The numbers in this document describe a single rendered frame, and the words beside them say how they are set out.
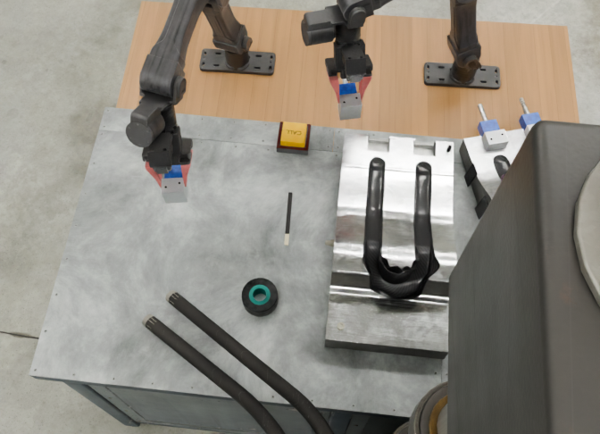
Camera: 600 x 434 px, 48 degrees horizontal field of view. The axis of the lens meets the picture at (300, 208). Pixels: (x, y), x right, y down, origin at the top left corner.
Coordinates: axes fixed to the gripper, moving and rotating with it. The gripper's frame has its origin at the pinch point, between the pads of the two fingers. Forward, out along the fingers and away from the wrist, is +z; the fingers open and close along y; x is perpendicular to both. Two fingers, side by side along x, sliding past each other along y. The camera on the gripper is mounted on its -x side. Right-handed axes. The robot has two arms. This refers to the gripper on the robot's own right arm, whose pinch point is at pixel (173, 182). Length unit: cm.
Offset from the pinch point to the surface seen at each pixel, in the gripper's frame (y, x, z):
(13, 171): -78, 99, 53
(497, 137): 76, 13, 1
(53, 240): -61, 72, 68
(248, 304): 15.1, -17.2, 21.6
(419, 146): 57, 13, 2
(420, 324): 52, -25, 23
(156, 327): -4.9, -20.7, 23.4
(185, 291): 0.6, -11.1, 22.2
